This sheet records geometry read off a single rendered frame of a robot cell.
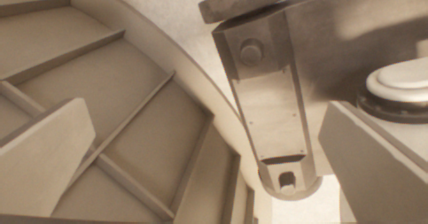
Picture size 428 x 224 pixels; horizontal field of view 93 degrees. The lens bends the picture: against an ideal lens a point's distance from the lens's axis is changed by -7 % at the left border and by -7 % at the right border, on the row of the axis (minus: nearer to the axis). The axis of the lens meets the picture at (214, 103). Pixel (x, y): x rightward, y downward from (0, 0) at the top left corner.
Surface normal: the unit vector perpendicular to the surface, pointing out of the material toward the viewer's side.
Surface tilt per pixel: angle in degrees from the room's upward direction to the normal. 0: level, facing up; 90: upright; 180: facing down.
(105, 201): 90
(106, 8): 0
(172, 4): 0
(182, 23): 0
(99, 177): 90
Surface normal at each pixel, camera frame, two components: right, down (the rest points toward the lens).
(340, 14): -0.20, 0.49
